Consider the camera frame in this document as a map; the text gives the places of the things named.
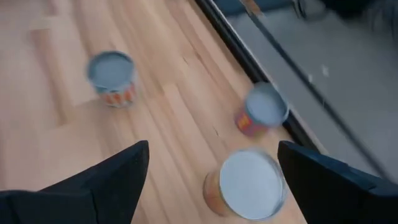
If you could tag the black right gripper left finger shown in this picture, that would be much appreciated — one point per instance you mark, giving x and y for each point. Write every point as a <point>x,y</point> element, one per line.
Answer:
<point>93,193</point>

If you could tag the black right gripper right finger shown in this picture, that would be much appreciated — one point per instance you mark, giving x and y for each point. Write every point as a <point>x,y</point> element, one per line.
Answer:
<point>335,193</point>

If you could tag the wide orange label can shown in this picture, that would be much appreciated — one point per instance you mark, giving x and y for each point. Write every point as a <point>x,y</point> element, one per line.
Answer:
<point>248,183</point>

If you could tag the small red label can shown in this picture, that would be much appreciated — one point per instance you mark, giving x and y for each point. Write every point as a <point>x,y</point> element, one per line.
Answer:
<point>264,109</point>

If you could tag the small blue orange label can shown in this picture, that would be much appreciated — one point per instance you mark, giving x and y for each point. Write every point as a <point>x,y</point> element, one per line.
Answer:
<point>112,74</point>

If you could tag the black hazard striped floor mat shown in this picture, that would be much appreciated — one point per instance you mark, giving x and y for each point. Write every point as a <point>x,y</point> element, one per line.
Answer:
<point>273,4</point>

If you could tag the black metal table frame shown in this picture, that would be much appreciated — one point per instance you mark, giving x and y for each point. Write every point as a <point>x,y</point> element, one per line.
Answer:
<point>232,43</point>

